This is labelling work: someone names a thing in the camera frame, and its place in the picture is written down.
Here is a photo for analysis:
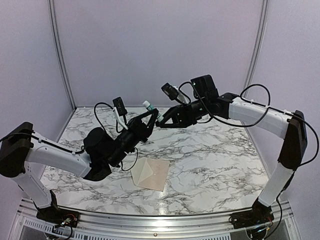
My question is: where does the curved aluminium front rail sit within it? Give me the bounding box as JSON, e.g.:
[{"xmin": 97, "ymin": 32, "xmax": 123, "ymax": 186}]
[{"xmin": 8, "ymin": 198, "xmax": 301, "ymax": 240}]

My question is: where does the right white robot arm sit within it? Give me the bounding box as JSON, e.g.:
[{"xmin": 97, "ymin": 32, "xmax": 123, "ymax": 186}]
[{"xmin": 158, "ymin": 74, "xmax": 308, "ymax": 224}]

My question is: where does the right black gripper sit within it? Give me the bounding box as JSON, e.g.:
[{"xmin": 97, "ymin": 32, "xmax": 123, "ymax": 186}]
[{"xmin": 157, "ymin": 96, "xmax": 209, "ymax": 128}]

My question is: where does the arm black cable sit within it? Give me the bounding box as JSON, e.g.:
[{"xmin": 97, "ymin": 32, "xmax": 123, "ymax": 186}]
[
  {"xmin": 177, "ymin": 81, "xmax": 320, "ymax": 168},
  {"xmin": 93, "ymin": 101, "xmax": 140, "ymax": 172}
]

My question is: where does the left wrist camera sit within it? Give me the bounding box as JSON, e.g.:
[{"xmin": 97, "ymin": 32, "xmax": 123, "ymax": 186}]
[{"xmin": 112, "ymin": 96, "xmax": 128, "ymax": 130}]

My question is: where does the green white glue stick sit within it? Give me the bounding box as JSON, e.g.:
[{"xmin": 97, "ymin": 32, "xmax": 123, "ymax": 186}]
[{"xmin": 142, "ymin": 100, "xmax": 164, "ymax": 123}]

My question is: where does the cream envelope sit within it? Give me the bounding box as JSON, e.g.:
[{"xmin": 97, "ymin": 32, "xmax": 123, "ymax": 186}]
[{"xmin": 130, "ymin": 157, "xmax": 170, "ymax": 192}]

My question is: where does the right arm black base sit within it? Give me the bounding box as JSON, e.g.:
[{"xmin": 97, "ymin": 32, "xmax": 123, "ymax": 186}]
[{"xmin": 228, "ymin": 198, "xmax": 275, "ymax": 229}]

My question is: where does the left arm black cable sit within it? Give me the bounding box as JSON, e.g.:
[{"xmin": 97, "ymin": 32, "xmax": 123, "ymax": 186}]
[{"xmin": 93, "ymin": 101, "xmax": 140, "ymax": 172}]

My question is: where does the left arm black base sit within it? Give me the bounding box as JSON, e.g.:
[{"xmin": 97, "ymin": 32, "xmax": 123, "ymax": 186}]
[{"xmin": 34, "ymin": 190, "xmax": 80, "ymax": 228}]

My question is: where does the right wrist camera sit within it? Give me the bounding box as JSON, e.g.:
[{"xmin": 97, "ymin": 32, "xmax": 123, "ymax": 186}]
[{"xmin": 161, "ymin": 82, "xmax": 191, "ymax": 104}]

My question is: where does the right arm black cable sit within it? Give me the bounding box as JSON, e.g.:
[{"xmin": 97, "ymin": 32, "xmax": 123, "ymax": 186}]
[{"xmin": 177, "ymin": 81, "xmax": 320, "ymax": 168}]

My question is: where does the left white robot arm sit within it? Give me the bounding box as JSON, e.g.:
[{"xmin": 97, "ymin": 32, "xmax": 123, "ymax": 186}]
[{"xmin": 0, "ymin": 109, "xmax": 159, "ymax": 223}]

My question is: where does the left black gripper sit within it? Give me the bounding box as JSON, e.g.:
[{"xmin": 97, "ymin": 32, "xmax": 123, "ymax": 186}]
[{"xmin": 106, "ymin": 108, "xmax": 159, "ymax": 167}]

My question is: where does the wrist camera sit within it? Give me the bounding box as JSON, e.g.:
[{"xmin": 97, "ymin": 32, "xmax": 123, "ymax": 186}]
[
  {"xmin": 161, "ymin": 82, "xmax": 191, "ymax": 104},
  {"xmin": 112, "ymin": 96, "xmax": 128, "ymax": 130}
]

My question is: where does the right aluminium corner post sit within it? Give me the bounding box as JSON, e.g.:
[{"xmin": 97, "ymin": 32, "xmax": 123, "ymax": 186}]
[{"xmin": 243, "ymin": 0, "xmax": 270, "ymax": 88}]

